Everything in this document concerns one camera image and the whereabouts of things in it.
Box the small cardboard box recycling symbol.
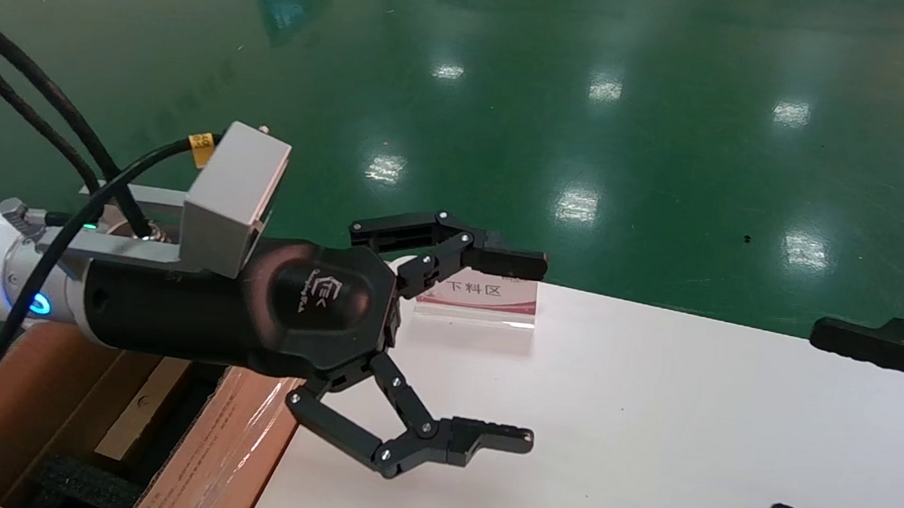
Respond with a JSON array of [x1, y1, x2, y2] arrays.
[[93, 351, 194, 467]]

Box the black foam pad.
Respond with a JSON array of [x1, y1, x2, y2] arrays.
[[29, 451, 148, 508]]

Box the acrylic sign with Chinese text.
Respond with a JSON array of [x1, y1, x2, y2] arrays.
[[413, 266, 540, 332]]

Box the yellow cable label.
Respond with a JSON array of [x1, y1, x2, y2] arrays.
[[187, 130, 216, 170]]

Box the silver camera mounting bracket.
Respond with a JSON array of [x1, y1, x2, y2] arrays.
[[0, 172, 192, 268]]

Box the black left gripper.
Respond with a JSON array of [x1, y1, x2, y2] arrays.
[[67, 180, 553, 493]]

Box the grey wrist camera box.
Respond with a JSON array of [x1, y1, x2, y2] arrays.
[[176, 117, 294, 283]]

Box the black camera cable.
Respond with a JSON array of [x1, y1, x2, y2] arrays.
[[0, 22, 230, 426]]

